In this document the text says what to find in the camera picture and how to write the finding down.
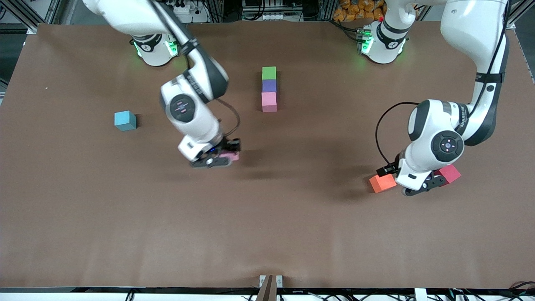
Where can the brown table cover sheet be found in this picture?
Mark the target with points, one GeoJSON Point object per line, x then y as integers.
{"type": "Point", "coordinates": [267, 251]}

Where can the light blue foam cube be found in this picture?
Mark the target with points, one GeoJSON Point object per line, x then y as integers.
{"type": "Point", "coordinates": [124, 120]}

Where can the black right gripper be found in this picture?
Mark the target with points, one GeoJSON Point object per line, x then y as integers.
{"type": "Point", "coordinates": [231, 145]}

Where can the orange lumpy bundle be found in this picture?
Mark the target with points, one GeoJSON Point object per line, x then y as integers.
{"type": "Point", "coordinates": [355, 10]}

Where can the orange foam cube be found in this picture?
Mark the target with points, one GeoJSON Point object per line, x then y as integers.
{"type": "Point", "coordinates": [381, 184]}

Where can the metal equipment rack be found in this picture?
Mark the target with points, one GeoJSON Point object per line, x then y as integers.
{"type": "Point", "coordinates": [263, 10]}

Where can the pink foam cube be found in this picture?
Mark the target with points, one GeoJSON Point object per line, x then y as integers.
{"type": "Point", "coordinates": [269, 101]}
{"type": "Point", "coordinates": [232, 156]}

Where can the white table edge rail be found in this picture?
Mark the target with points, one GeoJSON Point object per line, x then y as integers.
{"type": "Point", "coordinates": [42, 297]}

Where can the white power strip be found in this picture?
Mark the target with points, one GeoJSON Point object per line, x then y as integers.
{"type": "Point", "coordinates": [186, 8]}

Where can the aluminium frame corner post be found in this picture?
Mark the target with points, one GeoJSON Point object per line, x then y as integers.
{"type": "Point", "coordinates": [512, 19]}
{"type": "Point", "coordinates": [31, 28]}

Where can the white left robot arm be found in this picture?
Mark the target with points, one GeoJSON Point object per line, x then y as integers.
{"type": "Point", "coordinates": [434, 125]}

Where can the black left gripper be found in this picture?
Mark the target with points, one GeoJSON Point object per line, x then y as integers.
{"type": "Point", "coordinates": [391, 168]}

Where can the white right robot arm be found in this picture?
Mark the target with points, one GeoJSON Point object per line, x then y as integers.
{"type": "Point", "coordinates": [196, 117]}

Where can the small metal bracket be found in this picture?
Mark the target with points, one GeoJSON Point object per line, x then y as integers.
{"type": "Point", "coordinates": [262, 281]}

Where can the purple foam cube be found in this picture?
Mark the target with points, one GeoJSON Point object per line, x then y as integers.
{"type": "Point", "coordinates": [269, 86]}

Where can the red foam cube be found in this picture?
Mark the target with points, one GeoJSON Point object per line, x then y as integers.
{"type": "Point", "coordinates": [450, 173]}

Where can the green foam cube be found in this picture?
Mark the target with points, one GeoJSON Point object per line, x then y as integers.
{"type": "Point", "coordinates": [269, 73]}

